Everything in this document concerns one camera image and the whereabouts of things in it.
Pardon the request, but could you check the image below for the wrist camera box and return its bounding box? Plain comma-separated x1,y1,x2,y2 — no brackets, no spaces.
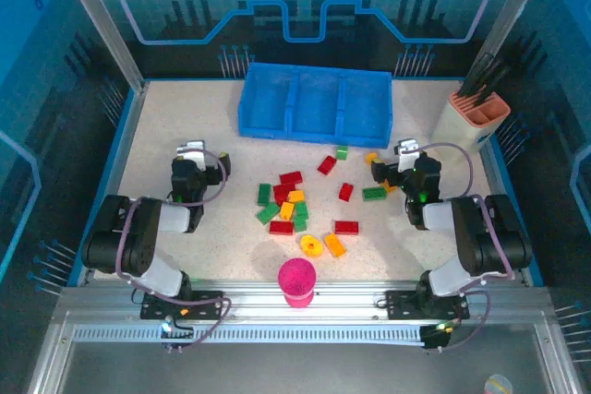
175,139,207,169
393,137,419,172

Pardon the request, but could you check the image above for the slotted grey cable duct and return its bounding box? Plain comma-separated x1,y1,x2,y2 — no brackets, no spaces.
71,325,428,347

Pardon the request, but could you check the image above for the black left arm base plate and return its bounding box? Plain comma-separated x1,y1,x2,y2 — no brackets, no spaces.
140,290,225,321

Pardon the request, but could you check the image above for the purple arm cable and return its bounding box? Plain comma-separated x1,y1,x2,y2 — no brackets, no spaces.
401,141,516,352
113,148,233,353

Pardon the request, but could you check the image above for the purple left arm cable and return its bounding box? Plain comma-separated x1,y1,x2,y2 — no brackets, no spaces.
113,148,233,353

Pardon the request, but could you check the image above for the blue table side rail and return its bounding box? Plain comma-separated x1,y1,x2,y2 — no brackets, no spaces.
67,82,149,287

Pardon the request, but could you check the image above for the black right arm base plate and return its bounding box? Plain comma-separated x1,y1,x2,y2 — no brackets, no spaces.
385,290,470,321

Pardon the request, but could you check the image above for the aluminium frame post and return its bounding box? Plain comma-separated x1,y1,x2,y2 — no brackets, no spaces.
464,0,555,86
51,0,147,93

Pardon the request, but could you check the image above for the small electronics module with LED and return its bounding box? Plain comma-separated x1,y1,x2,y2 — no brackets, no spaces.
159,317,195,353
420,319,458,352

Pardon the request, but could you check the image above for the round yellow lego piece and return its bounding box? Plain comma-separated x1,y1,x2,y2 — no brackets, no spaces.
299,234,324,259

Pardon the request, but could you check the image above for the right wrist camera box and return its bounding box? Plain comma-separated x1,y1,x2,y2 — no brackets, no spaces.
393,137,419,172

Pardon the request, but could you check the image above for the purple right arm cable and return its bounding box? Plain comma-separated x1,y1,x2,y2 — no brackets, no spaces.
401,141,516,352

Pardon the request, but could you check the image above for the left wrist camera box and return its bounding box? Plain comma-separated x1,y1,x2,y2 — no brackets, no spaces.
175,139,207,169

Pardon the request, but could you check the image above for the aluminium rail beam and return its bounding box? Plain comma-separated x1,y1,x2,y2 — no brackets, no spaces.
54,279,555,328

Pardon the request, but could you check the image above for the black utensil handle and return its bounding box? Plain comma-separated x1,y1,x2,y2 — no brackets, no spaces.
475,65,513,104
459,53,493,95
468,59,502,98

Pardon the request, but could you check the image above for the pink plastic cup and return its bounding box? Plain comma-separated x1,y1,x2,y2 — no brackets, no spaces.
277,256,319,310

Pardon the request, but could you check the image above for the grey metal panel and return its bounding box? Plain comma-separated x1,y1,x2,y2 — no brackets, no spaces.
27,319,585,394

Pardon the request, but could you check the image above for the pale round striped object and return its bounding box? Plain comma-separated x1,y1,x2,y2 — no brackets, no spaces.
484,373,514,394

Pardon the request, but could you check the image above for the cream utensil holder pink top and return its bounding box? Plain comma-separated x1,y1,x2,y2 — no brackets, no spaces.
431,91,513,155

